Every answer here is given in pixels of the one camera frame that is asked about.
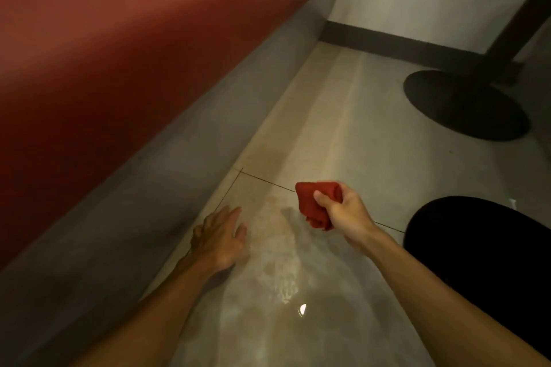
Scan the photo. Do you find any person's left hand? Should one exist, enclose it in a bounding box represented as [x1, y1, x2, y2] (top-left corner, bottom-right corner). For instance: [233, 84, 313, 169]
[189, 206, 250, 274]

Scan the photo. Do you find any person's right hand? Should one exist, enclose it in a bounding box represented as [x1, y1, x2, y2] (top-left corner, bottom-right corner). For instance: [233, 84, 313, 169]
[313, 181, 382, 251]

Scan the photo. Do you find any red cloth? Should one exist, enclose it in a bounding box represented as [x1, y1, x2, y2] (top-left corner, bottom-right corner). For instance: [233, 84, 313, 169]
[295, 181, 344, 232]

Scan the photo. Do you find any person's left forearm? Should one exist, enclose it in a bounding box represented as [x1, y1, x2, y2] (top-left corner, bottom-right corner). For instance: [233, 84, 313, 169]
[71, 255, 226, 367]

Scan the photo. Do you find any person's right forearm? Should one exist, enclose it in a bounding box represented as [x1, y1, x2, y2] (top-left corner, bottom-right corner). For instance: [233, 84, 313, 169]
[357, 227, 551, 367]

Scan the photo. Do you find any beige tiled floor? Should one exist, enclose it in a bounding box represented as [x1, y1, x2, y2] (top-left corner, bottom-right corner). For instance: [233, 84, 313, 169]
[142, 42, 551, 367]

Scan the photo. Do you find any grey bench base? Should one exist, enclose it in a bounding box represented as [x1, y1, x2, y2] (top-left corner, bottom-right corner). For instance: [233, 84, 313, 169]
[0, 0, 358, 367]
[512, 18, 551, 157]

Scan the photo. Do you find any black round table base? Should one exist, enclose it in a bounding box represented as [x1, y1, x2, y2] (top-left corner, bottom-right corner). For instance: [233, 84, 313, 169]
[403, 0, 551, 142]
[403, 196, 551, 359]

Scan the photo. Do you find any red bench seat cushion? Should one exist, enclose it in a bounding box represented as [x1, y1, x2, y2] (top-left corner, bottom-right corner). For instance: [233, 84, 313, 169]
[0, 0, 359, 271]

